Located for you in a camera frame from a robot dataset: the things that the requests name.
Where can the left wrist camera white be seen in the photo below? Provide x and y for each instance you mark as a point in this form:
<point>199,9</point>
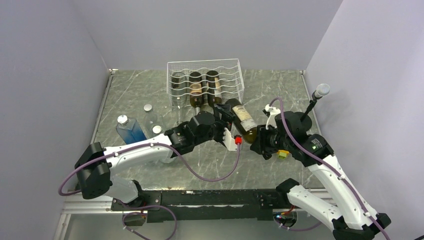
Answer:
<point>232,143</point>

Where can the microphone on black stand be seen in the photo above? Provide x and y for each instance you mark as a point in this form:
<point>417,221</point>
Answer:
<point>322,90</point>

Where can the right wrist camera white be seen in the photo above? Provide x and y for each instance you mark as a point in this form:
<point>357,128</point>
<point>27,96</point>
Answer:
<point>272,113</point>

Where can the clear glass bottle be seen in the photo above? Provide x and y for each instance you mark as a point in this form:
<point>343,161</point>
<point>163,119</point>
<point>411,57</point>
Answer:
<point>179,84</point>

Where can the dark wine bottle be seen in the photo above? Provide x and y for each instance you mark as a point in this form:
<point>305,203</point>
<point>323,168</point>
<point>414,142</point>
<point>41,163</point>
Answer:
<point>243,121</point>
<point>195,91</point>
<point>214,93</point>

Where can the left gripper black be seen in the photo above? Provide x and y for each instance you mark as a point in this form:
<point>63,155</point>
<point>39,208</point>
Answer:
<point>227,115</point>

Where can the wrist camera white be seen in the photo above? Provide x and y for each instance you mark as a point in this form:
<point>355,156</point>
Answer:
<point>232,143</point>
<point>272,113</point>

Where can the clear bottle silver cap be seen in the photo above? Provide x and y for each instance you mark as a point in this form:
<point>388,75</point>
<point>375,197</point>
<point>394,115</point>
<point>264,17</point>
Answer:
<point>157,130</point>
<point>152,118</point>

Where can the clear bottle silver cap front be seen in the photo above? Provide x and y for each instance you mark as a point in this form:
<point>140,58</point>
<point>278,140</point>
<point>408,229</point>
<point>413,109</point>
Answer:
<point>157,130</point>

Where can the colourful small blocks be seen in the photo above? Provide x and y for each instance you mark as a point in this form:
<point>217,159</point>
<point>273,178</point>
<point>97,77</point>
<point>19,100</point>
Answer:
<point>283,154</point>

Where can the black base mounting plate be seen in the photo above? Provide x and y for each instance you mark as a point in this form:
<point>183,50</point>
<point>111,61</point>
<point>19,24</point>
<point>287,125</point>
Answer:
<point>164,205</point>

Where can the blue square glass bottle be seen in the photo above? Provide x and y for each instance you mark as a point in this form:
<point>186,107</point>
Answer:
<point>129,130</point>

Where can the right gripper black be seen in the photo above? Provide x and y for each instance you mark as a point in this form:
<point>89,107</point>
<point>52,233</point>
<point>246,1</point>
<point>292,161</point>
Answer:
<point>260,145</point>

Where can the clear bottle silver cap rear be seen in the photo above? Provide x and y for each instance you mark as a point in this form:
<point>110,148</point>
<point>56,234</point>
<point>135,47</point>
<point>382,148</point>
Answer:
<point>152,118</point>

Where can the white wire wine rack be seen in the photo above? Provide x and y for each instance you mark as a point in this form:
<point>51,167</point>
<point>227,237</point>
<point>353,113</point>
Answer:
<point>229,71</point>

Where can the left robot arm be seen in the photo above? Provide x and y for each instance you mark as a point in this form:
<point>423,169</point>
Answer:
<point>98,166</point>

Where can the dark wine bottle front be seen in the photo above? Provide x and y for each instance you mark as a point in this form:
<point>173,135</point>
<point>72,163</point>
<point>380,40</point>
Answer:
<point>195,91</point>

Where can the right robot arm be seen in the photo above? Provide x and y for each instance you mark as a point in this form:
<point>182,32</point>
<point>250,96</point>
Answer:
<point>351,217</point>

